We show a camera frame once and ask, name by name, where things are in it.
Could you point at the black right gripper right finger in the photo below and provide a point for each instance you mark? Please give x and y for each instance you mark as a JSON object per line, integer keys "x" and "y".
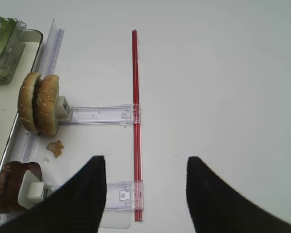
{"x": 215, "y": 207}

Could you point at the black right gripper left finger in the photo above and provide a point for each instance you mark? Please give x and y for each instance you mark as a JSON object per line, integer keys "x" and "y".
{"x": 76, "y": 207}

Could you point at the clear slider behind patties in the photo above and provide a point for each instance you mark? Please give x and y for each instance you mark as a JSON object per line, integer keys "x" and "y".
{"x": 122, "y": 201}

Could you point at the white pusher block at patties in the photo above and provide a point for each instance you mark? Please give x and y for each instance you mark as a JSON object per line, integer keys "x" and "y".
{"x": 32, "y": 191}

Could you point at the bread crumb on table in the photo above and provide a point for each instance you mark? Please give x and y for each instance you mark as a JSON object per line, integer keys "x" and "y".
{"x": 56, "y": 148}

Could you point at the dark sausage patty stack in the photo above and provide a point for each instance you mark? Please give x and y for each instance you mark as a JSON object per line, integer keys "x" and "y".
{"x": 11, "y": 178}

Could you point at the white pusher block at buns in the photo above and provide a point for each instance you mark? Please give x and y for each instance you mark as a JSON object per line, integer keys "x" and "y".
{"x": 63, "y": 110}

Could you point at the clear slider behind buns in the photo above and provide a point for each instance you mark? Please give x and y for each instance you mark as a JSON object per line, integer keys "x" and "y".
{"x": 119, "y": 115}

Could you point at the left sesame bun top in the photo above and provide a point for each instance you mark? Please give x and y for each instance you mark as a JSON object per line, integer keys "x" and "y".
{"x": 26, "y": 98}

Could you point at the sesame bun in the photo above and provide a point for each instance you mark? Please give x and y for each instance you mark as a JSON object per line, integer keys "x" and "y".
{"x": 44, "y": 104}
{"x": 26, "y": 98}

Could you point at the right sesame bun top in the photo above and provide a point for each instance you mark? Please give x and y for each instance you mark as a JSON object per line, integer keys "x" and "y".
{"x": 44, "y": 104}

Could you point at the white metal tray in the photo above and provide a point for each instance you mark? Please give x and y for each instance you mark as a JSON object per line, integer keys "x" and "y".
{"x": 9, "y": 92}

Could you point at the clear plastic salad box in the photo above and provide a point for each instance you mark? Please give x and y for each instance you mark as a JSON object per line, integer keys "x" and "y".
{"x": 11, "y": 46}

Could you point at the right red rail strip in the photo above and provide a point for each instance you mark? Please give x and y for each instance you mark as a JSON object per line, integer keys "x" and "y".
{"x": 136, "y": 112}

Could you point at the right clear long rail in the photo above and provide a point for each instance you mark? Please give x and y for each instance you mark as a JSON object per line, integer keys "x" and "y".
{"x": 46, "y": 67}

